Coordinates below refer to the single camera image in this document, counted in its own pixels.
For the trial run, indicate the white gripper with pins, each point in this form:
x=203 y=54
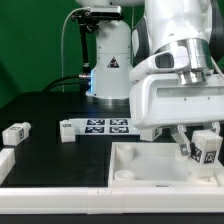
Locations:
x=160 y=101

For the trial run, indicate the white square tabletop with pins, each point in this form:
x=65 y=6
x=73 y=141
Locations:
x=159 y=165

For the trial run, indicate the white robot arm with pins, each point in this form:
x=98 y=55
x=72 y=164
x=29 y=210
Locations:
x=150 y=27

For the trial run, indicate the white U-shaped obstacle fence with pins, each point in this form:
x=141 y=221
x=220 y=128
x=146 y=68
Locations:
x=71 y=200

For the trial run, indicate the marker tag sheet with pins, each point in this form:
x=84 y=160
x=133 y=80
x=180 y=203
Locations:
x=104 y=126

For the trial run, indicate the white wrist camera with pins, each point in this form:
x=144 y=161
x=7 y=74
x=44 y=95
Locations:
x=173 y=60

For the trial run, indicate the black camera on stand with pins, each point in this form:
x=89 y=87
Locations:
x=88 y=19

